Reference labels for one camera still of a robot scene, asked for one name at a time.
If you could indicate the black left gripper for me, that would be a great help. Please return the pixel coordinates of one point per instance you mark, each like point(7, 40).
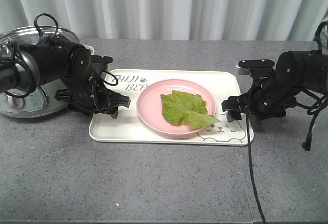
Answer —
point(91, 96)

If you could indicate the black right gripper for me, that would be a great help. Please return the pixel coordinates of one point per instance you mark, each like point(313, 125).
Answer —
point(269, 96)

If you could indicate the pink round plate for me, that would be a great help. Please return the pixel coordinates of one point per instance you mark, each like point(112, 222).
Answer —
point(149, 107)

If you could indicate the cream bear serving tray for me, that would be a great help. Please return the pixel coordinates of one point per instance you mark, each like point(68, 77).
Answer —
point(128, 127)

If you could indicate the green lettuce leaf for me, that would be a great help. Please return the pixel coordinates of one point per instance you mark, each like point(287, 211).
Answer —
point(183, 108)

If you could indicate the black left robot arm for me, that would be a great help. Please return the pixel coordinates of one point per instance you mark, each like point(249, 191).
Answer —
point(30, 66)

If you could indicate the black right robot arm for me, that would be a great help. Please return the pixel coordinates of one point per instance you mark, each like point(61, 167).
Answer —
point(309, 67)

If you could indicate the pale green electric pot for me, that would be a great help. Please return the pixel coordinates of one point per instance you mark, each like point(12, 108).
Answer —
point(41, 102)

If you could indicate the white pleated curtain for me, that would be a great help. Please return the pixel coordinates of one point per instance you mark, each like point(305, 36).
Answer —
point(174, 19)

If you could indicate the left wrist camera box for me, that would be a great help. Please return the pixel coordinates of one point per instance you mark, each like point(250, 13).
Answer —
point(101, 64)

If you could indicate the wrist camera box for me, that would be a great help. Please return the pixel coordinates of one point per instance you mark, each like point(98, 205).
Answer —
point(245, 66)
point(101, 64)

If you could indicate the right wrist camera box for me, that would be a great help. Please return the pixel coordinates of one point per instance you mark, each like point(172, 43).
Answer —
point(245, 66)

